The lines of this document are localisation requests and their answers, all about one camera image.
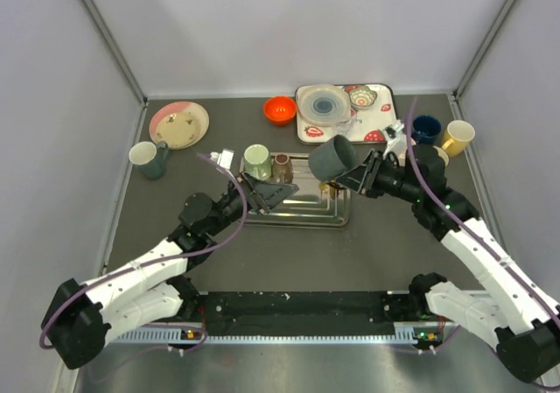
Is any brown ceramic mug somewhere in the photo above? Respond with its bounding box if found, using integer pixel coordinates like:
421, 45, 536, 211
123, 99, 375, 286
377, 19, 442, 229
272, 153, 293, 183

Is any light green ceramic mug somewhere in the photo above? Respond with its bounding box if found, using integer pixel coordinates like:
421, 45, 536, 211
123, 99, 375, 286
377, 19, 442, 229
243, 144, 272, 181

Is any grey mug black handle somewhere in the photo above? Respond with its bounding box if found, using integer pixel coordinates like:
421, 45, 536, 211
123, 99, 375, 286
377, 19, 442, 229
308, 135, 358, 182

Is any cream mug black handle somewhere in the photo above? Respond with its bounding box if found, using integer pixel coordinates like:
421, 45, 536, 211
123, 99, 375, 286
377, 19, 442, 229
433, 145, 450, 167

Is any navy blue ceramic mug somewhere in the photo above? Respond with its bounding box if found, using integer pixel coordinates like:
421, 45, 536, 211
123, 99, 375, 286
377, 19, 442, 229
412, 115, 442, 145

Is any pale yellow ceramic mug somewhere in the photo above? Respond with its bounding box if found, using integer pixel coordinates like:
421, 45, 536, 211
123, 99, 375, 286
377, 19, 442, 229
440, 120, 476, 157

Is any bright yellow mug black handle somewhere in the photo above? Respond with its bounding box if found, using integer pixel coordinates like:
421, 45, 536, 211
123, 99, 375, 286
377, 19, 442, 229
319, 182, 345, 200

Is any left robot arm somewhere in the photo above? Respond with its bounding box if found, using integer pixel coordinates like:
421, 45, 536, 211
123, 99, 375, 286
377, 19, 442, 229
39, 150, 298, 369

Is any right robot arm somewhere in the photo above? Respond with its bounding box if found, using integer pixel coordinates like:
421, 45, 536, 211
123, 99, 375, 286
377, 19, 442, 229
359, 145, 559, 382

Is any dark teal mug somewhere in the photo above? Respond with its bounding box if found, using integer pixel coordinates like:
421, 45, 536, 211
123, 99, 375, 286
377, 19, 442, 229
128, 141, 170, 180

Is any stainless steel tray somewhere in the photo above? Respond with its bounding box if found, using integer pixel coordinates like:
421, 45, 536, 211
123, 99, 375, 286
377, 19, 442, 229
246, 153, 351, 228

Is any white strawberry pattern tray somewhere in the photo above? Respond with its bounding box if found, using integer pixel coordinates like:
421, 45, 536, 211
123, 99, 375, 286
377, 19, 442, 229
295, 84, 397, 144

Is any clear drinking glass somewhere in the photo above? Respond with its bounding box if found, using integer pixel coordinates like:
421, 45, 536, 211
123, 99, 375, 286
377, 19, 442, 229
332, 117, 355, 140

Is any small patterned bowl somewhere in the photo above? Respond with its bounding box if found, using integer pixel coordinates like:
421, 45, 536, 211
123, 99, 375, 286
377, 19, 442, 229
346, 85, 378, 109

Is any orange bowl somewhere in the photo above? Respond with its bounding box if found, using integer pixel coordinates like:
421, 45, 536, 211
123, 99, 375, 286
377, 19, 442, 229
263, 95, 297, 126

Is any small cream plate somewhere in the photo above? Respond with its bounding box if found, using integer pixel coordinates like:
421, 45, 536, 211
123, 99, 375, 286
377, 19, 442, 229
154, 112, 209, 150

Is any pink cream large plate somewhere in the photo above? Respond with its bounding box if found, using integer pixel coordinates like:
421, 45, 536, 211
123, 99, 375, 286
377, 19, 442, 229
149, 101, 210, 150

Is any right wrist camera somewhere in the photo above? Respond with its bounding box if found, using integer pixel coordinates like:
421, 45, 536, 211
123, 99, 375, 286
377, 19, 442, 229
381, 119, 407, 158

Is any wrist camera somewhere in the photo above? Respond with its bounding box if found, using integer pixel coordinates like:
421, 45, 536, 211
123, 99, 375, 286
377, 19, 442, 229
210, 149, 235, 171
381, 119, 407, 158

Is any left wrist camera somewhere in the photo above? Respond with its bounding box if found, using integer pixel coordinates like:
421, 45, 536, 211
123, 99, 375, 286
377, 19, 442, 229
210, 149, 235, 171

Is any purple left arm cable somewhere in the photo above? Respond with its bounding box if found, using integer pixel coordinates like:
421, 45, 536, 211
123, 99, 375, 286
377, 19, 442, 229
38, 151, 249, 350

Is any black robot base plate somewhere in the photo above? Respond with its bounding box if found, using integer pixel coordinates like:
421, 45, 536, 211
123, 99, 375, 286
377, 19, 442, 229
159, 291, 445, 337

